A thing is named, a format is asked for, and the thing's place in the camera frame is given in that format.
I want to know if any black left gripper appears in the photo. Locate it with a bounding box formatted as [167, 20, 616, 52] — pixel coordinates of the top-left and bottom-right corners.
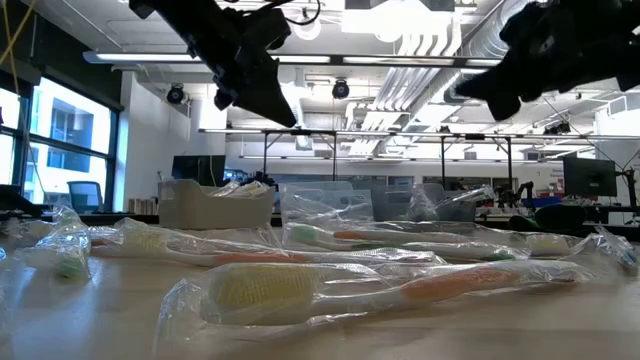
[187, 10, 300, 129]

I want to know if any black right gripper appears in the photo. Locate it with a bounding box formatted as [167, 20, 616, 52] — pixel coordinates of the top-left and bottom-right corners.
[454, 0, 621, 123]

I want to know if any black ceiling spotlight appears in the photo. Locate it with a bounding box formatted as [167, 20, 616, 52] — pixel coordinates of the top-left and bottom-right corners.
[331, 78, 352, 101]
[165, 84, 187, 106]

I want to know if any black monitor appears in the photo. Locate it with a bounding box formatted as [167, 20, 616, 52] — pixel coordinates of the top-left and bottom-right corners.
[562, 156, 619, 198]
[171, 154, 227, 188]

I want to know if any white plastic bin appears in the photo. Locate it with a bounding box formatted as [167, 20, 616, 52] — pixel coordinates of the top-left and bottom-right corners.
[157, 178, 276, 230]

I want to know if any long ceiling light strip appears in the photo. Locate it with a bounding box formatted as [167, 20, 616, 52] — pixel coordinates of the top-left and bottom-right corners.
[82, 49, 504, 70]

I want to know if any clear plastic bin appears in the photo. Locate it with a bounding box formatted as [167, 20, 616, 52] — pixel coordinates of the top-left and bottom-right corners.
[277, 180, 375, 224]

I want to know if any black chair back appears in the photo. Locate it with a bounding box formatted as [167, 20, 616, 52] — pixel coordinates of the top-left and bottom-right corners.
[509, 203, 589, 234]

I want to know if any grey translucent plastic bin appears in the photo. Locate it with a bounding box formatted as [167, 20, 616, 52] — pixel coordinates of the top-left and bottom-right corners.
[372, 182, 477, 222]

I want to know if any row of brown books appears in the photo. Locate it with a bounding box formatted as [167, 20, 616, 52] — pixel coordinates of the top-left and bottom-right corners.
[127, 198, 159, 215]

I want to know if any dark desk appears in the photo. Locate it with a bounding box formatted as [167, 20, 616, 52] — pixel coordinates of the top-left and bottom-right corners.
[0, 212, 160, 227]

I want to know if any large window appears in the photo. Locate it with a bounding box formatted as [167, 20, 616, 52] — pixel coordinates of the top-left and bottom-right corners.
[0, 74, 122, 211]

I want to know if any black office chair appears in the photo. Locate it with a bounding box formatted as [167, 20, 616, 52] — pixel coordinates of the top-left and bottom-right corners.
[67, 180, 105, 214]

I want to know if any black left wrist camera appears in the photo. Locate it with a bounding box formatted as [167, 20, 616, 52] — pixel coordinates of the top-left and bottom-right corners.
[242, 7, 293, 51]

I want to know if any white ring lamp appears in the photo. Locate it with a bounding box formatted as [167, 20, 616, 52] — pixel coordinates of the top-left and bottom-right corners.
[293, 19, 323, 42]

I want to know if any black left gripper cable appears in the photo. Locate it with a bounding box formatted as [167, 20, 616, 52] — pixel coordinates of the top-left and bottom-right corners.
[269, 0, 322, 27]

